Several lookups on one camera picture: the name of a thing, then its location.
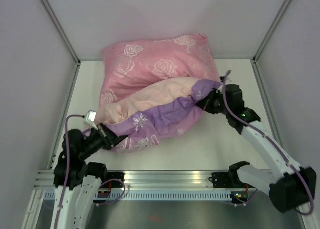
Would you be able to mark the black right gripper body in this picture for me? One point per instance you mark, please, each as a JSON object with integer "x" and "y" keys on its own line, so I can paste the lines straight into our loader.
{"x": 217, "y": 106}

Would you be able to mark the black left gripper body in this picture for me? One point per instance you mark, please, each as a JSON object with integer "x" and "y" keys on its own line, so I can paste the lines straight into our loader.
{"x": 101, "y": 138}

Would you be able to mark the purple Elsa pillowcase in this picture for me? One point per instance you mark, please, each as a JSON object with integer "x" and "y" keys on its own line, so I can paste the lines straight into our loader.
{"x": 166, "y": 109}

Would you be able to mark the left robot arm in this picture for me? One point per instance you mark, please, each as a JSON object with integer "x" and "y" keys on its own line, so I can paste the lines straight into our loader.
{"x": 76, "y": 182}

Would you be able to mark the pink rose-patterned pillow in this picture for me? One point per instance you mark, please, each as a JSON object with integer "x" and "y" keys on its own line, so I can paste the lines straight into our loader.
{"x": 134, "y": 65}

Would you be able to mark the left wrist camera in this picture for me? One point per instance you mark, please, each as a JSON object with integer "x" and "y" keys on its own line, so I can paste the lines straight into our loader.
{"x": 90, "y": 118}

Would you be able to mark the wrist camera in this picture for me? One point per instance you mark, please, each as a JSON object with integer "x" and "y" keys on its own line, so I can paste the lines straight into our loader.
{"x": 90, "y": 118}
{"x": 224, "y": 81}

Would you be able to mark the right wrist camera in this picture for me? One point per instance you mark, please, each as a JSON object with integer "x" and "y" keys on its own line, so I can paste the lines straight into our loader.
{"x": 224, "y": 81}

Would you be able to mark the aluminium front rail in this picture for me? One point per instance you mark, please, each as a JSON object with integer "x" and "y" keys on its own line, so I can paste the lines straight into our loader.
{"x": 174, "y": 180}

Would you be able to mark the white slotted cable duct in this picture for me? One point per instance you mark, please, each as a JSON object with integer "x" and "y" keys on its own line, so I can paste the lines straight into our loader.
{"x": 139, "y": 195}

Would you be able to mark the left aluminium frame post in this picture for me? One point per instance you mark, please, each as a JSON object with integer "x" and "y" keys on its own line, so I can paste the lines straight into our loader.
{"x": 59, "y": 28}

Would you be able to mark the aluminium frame post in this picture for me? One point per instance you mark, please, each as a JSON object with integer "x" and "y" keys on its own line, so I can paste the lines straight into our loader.
{"x": 276, "y": 21}
{"x": 59, "y": 28}

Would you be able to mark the right aluminium frame post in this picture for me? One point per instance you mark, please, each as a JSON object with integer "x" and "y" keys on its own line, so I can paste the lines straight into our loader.
{"x": 276, "y": 21}

